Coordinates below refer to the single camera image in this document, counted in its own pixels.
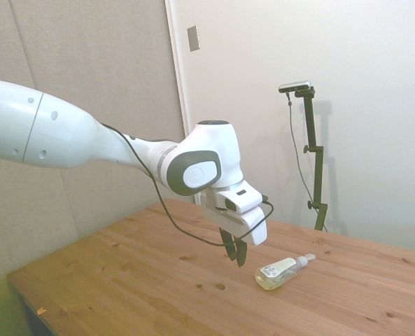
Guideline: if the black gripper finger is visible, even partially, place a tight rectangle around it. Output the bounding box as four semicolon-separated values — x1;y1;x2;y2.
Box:
233;237;249;269
219;227;238;262

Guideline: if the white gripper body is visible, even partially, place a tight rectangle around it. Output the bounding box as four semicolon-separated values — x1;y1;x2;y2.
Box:
199;188;268;248

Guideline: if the clear sanitizer pump bottle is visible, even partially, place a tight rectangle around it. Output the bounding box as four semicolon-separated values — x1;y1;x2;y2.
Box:
254;253;317;291

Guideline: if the white door trim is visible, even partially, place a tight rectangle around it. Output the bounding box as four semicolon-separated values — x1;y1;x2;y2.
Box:
164;0;203;206

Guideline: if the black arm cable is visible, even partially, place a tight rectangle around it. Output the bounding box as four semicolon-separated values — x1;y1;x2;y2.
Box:
100;122;275;248

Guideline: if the black jointed camera stand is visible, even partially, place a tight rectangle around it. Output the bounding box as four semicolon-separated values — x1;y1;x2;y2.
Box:
293;87;329;232

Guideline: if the grey exterior camera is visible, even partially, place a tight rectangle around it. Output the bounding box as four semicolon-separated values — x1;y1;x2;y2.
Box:
278;80;313;94

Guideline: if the grey wall plate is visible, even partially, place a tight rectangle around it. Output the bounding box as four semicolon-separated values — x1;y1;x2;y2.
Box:
187;24;201;53

